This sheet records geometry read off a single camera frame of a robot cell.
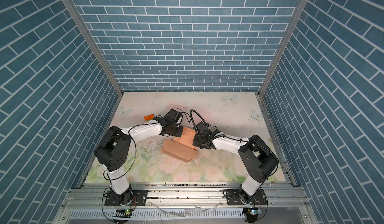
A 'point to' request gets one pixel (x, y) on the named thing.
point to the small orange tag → (149, 117)
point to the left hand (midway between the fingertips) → (181, 132)
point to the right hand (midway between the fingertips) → (193, 141)
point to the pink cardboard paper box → (181, 148)
